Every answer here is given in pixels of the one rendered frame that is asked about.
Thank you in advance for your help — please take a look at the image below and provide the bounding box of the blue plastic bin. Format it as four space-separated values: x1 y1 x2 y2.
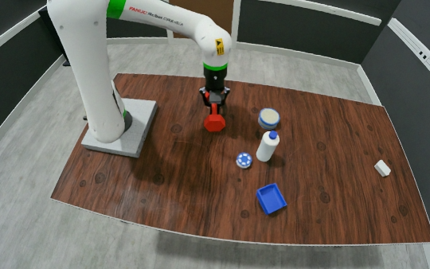
256 184 287 215

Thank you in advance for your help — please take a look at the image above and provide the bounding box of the red dumbbell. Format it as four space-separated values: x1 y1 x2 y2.
204 92 225 131

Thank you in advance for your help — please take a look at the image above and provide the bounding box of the white bottle with blue cap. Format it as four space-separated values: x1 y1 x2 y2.
256 131 280 162

